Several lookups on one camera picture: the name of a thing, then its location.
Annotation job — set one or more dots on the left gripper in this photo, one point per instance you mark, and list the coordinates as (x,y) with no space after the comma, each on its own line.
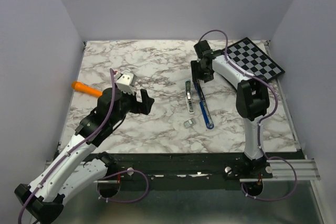
(144,107)

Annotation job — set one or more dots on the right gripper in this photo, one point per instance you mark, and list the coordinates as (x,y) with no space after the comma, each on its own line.
(196,75)

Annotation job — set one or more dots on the silver staple strips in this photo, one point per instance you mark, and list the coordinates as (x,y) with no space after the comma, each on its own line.
(189,123)

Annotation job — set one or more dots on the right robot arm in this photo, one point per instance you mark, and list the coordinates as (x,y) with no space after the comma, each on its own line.
(252,99)

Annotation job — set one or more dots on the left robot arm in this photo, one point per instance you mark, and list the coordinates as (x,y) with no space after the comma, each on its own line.
(45,197)

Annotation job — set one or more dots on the black grey checkerboard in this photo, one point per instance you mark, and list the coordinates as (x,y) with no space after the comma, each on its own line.
(250,57)

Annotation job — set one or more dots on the orange marker pen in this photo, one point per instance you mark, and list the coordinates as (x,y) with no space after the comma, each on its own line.
(80,87)

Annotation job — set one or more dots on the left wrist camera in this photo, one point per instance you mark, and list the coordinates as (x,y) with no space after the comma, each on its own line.
(125,82)

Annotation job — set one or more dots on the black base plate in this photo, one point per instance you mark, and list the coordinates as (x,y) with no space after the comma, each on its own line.
(193,171)

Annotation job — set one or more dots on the aluminium rail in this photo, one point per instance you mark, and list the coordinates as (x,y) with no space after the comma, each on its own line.
(276,171)

